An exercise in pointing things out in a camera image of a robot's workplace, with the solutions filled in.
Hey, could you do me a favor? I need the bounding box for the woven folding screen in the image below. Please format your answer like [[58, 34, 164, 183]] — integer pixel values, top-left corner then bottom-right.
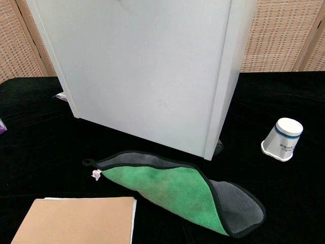
[[238, 0, 325, 73], [0, 0, 58, 84]]

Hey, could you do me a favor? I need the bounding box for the black tablecloth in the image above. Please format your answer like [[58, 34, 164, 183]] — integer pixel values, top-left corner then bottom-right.
[[0, 71, 325, 244]]

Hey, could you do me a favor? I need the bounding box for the white cabinet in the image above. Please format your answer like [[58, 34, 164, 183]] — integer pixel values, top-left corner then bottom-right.
[[25, 0, 257, 161]]

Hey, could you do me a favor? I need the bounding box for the small white-capped bottle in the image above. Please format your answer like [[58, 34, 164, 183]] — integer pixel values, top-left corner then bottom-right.
[[261, 117, 304, 162]]

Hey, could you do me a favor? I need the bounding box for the small white purple packet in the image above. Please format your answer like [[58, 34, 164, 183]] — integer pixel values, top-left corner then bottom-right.
[[52, 91, 69, 102]]

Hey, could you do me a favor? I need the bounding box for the brown cover notebook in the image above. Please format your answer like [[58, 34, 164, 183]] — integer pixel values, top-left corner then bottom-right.
[[10, 196, 137, 244]]

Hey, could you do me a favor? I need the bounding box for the green and grey cloth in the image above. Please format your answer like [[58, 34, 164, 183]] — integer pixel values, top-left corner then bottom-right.
[[82, 150, 267, 239]]

